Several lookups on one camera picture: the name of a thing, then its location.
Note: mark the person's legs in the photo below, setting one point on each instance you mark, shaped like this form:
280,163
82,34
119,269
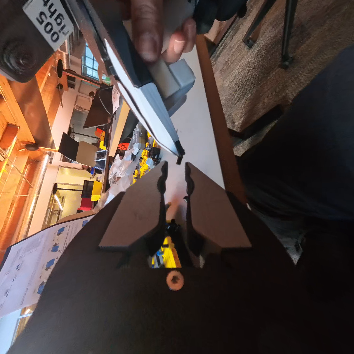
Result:
298,166

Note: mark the yellow toy brick vehicle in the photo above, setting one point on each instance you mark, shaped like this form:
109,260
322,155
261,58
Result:
166,249

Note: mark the building instruction booklet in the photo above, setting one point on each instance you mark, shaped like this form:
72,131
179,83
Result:
33,265

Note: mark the person's right hand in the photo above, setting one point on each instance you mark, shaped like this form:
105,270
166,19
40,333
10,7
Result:
146,27

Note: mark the clear plastic bags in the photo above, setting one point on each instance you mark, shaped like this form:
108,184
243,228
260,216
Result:
119,168

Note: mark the black office chair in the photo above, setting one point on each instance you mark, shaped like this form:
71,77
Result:
282,33

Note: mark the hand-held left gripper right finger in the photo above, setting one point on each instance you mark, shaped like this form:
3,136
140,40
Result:
218,221

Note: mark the pile of loose toy bricks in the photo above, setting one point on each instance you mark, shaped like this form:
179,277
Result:
144,160

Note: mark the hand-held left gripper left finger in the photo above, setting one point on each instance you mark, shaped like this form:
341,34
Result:
135,218

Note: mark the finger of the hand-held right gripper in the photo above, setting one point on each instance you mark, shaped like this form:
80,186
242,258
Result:
149,108
174,77

